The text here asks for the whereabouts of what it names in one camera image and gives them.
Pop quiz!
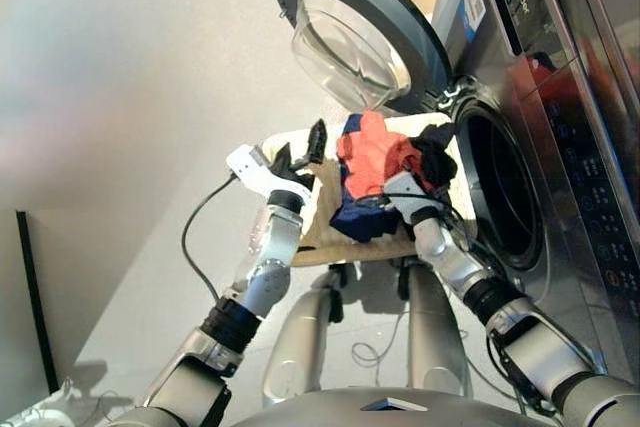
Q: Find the orange garment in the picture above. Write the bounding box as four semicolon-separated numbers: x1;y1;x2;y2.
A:
335;110;427;200

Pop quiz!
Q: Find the navy blue garment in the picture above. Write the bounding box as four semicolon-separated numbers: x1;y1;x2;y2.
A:
329;114;402;244

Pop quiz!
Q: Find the black garment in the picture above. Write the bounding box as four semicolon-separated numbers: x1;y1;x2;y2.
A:
404;122;459;199

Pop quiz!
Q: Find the pale woven laundry basket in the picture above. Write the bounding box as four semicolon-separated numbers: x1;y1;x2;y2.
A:
259;111;477;269

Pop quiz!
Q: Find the black wheeled basket stand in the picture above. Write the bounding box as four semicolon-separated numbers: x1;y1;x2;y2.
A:
324;261;419;324

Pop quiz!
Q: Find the round glass washing machine door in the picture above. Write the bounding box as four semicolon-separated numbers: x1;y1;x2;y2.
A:
274;0;454;116

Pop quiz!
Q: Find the grey front-load washing machine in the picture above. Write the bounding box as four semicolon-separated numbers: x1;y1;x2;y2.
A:
429;0;640;401

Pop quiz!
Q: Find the silver robot leg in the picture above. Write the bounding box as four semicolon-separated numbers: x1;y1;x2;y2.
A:
262;274;342;406
407;261;474;396

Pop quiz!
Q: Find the blue white washer label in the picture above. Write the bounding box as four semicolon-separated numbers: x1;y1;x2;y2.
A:
461;0;489;42

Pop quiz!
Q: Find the grey robot torso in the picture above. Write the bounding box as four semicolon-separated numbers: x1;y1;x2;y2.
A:
229;386;567;427

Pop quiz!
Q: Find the black edged panel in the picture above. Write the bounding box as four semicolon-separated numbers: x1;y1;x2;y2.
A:
0;209;62;398

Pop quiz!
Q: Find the white floor device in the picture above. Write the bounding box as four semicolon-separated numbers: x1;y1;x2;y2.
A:
0;380;77;427

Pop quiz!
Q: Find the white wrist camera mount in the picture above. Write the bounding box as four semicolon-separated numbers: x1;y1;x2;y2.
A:
384;171;442;221
225;144;316;221

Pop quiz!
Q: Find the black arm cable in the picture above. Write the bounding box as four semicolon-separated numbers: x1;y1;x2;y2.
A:
180;174;242;304
387;190;502;269

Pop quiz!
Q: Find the thin grey floor cable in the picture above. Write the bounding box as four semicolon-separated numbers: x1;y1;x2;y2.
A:
349;311;507;394

